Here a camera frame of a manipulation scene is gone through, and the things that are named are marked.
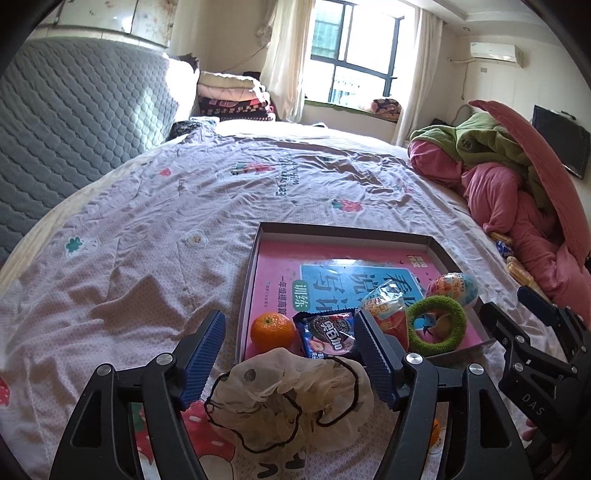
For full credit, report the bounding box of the pink folded quilt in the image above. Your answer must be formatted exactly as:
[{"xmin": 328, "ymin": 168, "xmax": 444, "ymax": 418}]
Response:
[{"xmin": 198, "ymin": 85, "xmax": 271, "ymax": 103}]

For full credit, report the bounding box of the blue and white toy egg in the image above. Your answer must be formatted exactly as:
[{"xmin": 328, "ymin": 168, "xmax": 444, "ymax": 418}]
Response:
[{"xmin": 426, "ymin": 273, "xmax": 478, "ymax": 311}]

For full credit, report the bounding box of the folded patterned blanket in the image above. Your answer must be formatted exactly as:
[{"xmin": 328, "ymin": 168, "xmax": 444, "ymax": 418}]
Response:
[{"xmin": 369, "ymin": 98, "xmax": 403, "ymax": 122}]

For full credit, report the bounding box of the green blanket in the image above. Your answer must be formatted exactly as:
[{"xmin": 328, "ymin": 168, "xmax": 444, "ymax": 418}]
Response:
[{"xmin": 410, "ymin": 113, "xmax": 555, "ymax": 213}]

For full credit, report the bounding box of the pink box lid tray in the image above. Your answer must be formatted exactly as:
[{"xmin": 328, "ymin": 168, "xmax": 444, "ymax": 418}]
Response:
[{"xmin": 238, "ymin": 222, "xmax": 497, "ymax": 365}]

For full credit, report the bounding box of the dark checked folded blanket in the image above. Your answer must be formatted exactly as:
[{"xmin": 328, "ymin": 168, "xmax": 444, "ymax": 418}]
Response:
[{"xmin": 199, "ymin": 97, "xmax": 277, "ymax": 122}]

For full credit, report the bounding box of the white air conditioner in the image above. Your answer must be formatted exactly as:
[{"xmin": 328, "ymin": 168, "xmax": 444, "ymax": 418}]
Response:
[{"xmin": 468, "ymin": 41, "xmax": 525, "ymax": 68}]

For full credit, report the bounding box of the cream folded quilt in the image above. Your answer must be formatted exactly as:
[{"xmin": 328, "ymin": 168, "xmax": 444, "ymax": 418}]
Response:
[{"xmin": 198, "ymin": 71, "xmax": 266, "ymax": 90}]

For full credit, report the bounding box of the grey quilted headboard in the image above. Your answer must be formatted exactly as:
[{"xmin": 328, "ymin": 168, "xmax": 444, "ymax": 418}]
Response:
[{"xmin": 0, "ymin": 37, "xmax": 181, "ymax": 264}]

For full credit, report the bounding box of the pink book with blue label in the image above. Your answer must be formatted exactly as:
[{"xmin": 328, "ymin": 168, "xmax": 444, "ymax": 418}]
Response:
[{"xmin": 252, "ymin": 237, "xmax": 485, "ymax": 358}]

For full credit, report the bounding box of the cream curtain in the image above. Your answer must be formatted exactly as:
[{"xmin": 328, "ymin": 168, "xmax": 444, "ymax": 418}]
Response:
[
  {"xmin": 256, "ymin": 0, "xmax": 317, "ymax": 124},
  {"xmin": 392, "ymin": 9, "xmax": 437, "ymax": 146}
]

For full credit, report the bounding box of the black flat television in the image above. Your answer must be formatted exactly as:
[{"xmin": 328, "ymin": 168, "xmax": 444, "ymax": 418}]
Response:
[{"xmin": 531, "ymin": 105, "xmax": 591, "ymax": 180}]

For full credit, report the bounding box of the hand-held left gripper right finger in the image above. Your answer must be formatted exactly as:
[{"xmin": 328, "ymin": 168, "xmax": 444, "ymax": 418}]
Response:
[{"xmin": 353, "ymin": 308, "xmax": 522, "ymax": 480}]

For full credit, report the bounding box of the blue cookie packet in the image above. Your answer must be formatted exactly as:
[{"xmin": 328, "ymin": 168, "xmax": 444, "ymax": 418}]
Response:
[{"xmin": 293, "ymin": 311, "xmax": 365, "ymax": 361}]

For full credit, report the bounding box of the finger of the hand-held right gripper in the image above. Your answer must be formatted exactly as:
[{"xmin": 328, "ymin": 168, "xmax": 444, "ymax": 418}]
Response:
[
  {"xmin": 479, "ymin": 302, "xmax": 570, "ymax": 376},
  {"xmin": 517, "ymin": 286, "xmax": 579, "ymax": 352}
]

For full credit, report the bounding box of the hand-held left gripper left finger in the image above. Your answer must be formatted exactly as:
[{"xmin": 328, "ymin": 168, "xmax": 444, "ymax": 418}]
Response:
[{"xmin": 48, "ymin": 309, "xmax": 227, "ymax": 480}]

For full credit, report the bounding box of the white pillow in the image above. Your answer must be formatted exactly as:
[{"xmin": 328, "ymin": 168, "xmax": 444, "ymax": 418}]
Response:
[{"xmin": 164, "ymin": 58, "xmax": 201, "ymax": 122}]

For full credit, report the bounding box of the white painted wall cabinet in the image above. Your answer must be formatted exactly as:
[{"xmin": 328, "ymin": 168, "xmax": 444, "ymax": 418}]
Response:
[{"xmin": 34, "ymin": 0, "xmax": 178, "ymax": 49}]

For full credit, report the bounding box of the yellow snack packet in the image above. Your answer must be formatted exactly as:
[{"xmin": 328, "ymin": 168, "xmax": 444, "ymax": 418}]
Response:
[{"xmin": 505, "ymin": 256, "xmax": 536, "ymax": 289}]

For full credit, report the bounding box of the window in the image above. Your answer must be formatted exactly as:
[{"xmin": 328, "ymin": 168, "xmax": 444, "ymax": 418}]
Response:
[{"xmin": 309, "ymin": 0, "xmax": 407, "ymax": 112}]

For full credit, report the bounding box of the clear toy egg packet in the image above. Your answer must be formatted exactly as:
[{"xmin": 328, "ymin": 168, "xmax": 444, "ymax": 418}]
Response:
[{"xmin": 360, "ymin": 282, "xmax": 411, "ymax": 347}]

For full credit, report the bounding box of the cream mesh drawstring bag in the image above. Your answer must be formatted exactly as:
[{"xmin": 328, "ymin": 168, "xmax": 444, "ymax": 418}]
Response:
[{"xmin": 203, "ymin": 347, "xmax": 376, "ymax": 457}]

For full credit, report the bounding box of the green fuzzy ring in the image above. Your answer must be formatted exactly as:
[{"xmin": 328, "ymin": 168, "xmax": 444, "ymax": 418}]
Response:
[{"xmin": 405, "ymin": 295, "xmax": 468, "ymax": 355}]

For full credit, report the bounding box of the dark patterned cloth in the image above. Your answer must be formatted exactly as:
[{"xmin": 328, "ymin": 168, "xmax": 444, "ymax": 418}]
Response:
[{"xmin": 171, "ymin": 116, "xmax": 221, "ymax": 139}]

